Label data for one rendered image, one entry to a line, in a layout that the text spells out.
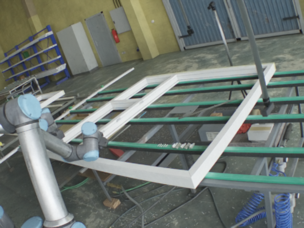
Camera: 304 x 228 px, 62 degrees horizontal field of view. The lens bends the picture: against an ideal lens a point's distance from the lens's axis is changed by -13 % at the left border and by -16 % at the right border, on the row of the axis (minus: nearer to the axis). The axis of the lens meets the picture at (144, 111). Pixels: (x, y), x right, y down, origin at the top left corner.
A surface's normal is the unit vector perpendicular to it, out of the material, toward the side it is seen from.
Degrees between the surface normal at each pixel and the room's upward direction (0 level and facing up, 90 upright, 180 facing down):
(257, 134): 90
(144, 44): 90
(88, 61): 90
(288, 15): 90
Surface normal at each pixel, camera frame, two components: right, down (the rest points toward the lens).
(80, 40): 0.73, -0.04
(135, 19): -0.58, 0.48
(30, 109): 0.88, -0.37
